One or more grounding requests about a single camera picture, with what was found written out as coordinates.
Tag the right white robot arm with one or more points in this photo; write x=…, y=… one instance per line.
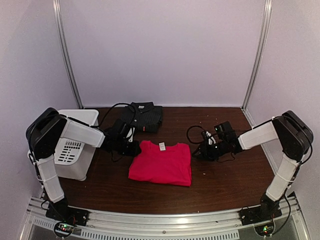
x=294, y=138

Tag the round circuit board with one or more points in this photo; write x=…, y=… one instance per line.
x=264, y=230
x=63, y=229

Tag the aluminium frame post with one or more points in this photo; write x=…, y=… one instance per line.
x=264, y=30
x=65, y=52

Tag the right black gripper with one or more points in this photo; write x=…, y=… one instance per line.
x=205, y=152

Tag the right aluminium frame post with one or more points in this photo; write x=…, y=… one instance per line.
x=264, y=30

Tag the front aluminium rail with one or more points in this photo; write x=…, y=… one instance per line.
x=217, y=225

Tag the white plastic laundry bin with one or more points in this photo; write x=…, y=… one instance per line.
x=59, y=135

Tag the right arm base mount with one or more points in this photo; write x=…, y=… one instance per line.
x=267, y=210

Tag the left aluminium frame post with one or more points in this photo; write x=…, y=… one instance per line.
x=65, y=52

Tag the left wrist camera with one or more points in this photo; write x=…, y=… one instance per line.
x=130, y=135

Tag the dark pinstriped shirt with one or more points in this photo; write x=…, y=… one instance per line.
x=144, y=116

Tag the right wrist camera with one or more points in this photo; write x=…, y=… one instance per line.
x=208, y=137

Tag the red garment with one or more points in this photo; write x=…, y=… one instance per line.
x=161, y=164

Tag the right round circuit board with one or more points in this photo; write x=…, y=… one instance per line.
x=264, y=230

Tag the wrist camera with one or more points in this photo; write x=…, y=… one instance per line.
x=208, y=137
x=130, y=135

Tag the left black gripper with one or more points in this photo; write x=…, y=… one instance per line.
x=134, y=150

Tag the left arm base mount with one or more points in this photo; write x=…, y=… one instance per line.
x=61, y=211

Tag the left round circuit board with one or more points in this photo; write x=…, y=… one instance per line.
x=63, y=229

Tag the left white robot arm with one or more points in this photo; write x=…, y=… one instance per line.
x=101, y=139

